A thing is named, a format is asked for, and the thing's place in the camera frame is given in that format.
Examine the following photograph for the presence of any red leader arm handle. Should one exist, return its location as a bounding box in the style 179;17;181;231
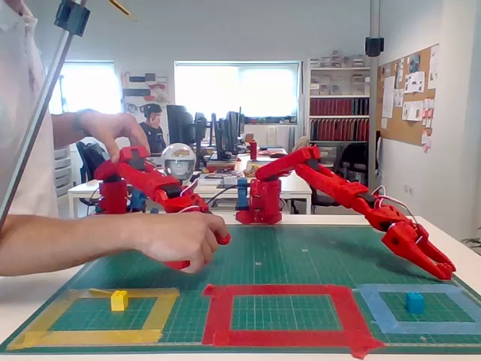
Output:
164;231;232;271

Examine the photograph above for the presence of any red leader robot arm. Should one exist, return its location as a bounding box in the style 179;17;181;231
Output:
93;145;211;215

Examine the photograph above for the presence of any person's left forearm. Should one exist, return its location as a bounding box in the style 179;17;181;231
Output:
50;111;79;150

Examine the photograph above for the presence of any person's right forearm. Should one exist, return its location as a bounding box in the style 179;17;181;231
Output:
0;213;138;278

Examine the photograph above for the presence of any blue toy brick cube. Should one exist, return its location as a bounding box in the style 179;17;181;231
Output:
404;291;425;314

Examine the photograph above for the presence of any blue tape square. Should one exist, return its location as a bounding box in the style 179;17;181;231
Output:
352;282;481;335

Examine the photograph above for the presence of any red tape square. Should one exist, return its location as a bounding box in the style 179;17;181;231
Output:
201;284;386;360

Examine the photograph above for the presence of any yellow toy brick cube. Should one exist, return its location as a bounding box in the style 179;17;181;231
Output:
110;290;129;312

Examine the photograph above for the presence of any yellow tape square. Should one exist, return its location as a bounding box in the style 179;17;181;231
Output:
6;287;181;350

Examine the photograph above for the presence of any person's right hand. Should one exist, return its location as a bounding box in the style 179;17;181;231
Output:
131;211;228;275

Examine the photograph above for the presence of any person's left hand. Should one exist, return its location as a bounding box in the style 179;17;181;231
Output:
88;111;152;164

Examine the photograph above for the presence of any green plant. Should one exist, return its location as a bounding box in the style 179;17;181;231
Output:
461;225;481;257

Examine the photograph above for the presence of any black office chair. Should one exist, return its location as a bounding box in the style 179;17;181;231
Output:
311;141;371;207

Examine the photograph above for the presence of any cork pin board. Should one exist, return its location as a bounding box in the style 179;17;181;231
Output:
377;44;440;148

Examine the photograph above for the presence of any green cutting mat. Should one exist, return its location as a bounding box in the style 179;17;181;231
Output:
0;224;481;355

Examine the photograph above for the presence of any beige jacket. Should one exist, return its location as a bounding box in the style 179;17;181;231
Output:
292;135;320;177

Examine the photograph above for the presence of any white shelf with binders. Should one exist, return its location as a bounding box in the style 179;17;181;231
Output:
307;50;372;144

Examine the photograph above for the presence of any upright grey pole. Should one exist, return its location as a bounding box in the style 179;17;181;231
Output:
369;0;381;193

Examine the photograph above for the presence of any black pole clamp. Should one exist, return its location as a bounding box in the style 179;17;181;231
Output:
54;0;92;38
365;36;386;58

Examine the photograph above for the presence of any black computer monitor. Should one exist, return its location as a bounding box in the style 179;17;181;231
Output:
193;111;210;168
216;106;244;161
166;104;197;146

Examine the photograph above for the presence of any wide bright window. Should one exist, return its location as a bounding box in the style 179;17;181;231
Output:
174;59;302;123

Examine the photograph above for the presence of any white helmet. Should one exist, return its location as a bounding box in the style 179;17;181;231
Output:
161;142;195;186

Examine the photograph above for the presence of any seated person dark shirt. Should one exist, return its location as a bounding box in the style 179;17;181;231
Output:
138;103;168;153

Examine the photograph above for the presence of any black backpack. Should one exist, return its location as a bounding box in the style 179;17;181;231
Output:
76;141;110;182

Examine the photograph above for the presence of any white drawer cabinet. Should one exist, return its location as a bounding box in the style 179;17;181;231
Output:
53;145;73;199

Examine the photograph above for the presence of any yellow pencil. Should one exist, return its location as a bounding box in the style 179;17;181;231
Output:
108;0;138;23

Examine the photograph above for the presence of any slanted aluminium pole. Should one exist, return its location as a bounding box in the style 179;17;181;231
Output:
0;0;88;232

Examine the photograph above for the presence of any person's white shirt torso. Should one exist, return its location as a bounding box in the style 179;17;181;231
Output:
0;0;60;220

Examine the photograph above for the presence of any white robot arm cable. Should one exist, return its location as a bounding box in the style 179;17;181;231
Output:
371;184;430;248

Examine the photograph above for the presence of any black desk cable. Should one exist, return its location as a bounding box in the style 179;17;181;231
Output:
201;186;240;215

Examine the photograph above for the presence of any white leader arm cable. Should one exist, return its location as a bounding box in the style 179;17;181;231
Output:
179;179;210;212

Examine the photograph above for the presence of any wall tool board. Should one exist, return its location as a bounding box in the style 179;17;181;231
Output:
120;71;169;106

